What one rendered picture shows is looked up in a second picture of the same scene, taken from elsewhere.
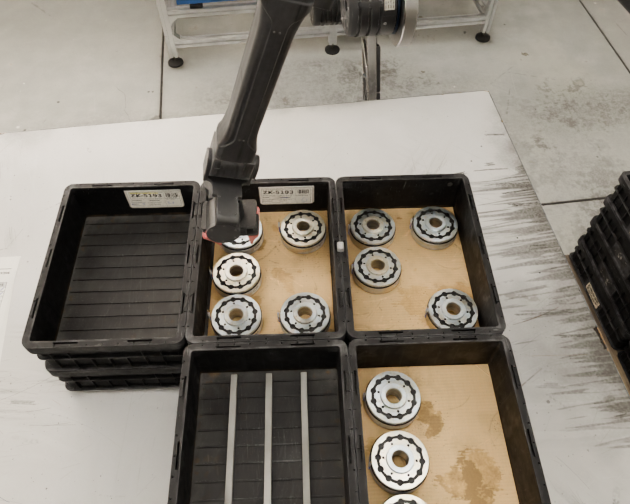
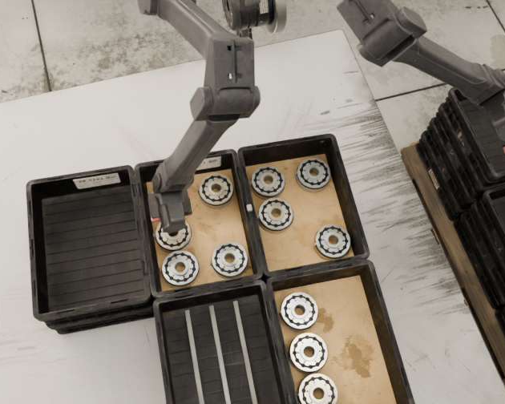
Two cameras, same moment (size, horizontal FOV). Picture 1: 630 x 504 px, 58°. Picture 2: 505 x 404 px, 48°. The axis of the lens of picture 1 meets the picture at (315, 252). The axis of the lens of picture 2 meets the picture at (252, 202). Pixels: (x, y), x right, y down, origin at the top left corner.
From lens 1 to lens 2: 0.53 m
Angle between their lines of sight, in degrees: 13
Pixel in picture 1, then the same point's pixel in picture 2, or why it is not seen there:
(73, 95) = not seen: outside the picture
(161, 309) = (121, 268)
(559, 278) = (406, 193)
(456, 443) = (343, 333)
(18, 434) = (31, 371)
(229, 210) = (178, 214)
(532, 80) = not seen: outside the picture
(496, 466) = (369, 345)
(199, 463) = (175, 375)
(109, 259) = (70, 233)
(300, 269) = (219, 221)
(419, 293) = (308, 228)
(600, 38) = not seen: outside the picture
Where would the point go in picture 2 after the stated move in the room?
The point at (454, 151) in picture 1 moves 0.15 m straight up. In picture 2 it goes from (320, 91) to (327, 66)
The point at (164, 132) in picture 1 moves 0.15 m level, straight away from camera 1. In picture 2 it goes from (77, 100) to (60, 68)
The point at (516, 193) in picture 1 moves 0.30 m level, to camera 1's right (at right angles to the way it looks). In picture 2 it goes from (370, 125) to (452, 115)
